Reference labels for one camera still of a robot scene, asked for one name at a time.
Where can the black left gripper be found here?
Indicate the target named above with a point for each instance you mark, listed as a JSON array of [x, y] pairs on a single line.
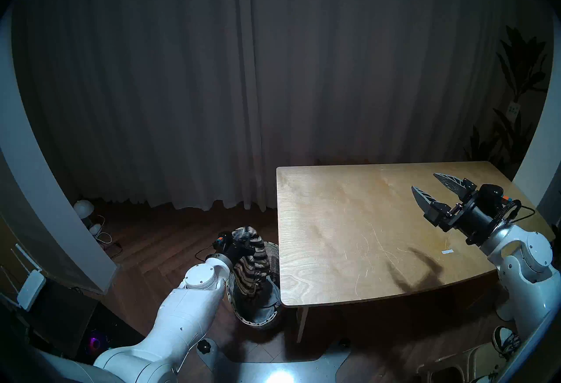
[[230, 248]]

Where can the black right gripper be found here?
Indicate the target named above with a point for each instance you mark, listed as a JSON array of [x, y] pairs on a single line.
[[475, 215]]

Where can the black cream striped garment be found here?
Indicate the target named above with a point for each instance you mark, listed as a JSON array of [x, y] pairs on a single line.
[[250, 272]]

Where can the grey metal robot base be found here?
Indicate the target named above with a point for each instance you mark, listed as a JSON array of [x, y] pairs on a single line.
[[271, 371]]

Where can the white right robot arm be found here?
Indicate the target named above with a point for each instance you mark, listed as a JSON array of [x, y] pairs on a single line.
[[526, 264]]

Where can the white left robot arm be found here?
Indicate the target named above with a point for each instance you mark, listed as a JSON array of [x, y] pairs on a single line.
[[184, 312]]

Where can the woven wicker laundry hamper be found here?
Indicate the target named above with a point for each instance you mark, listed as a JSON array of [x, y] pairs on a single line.
[[274, 255]]

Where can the light wooden table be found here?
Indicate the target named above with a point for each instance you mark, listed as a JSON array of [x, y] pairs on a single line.
[[350, 233]]

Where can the black base knob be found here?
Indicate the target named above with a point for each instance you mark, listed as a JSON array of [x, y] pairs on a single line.
[[204, 347]]

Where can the white plant label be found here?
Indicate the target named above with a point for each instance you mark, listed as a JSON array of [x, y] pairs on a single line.
[[513, 109]]

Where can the small white round device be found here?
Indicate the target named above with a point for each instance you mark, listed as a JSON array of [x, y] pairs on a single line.
[[95, 229]]

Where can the tall dark leafy houseplant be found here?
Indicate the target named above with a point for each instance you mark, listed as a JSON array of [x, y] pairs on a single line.
[[521, 67]]

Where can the white mushroom lamp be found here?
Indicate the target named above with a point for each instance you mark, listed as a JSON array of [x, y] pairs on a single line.
[[83, 208]]

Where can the black white sneaker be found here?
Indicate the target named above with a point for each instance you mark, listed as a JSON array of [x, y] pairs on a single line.
[[504, 338]]

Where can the dark computer case rgb fans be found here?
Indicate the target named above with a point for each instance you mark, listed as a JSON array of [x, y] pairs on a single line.
[[94, 336]]

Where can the beige plastic chair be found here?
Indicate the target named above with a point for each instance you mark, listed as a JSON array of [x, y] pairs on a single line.
[[464, 362]]

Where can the dark low cabinet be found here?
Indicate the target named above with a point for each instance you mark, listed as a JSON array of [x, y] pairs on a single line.
[[65, 312]]

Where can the long pleated curtain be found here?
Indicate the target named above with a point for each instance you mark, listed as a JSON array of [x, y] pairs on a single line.
[[175, 80]]

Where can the white wifi router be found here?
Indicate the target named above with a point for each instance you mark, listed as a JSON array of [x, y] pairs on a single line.
[[30, 290]]

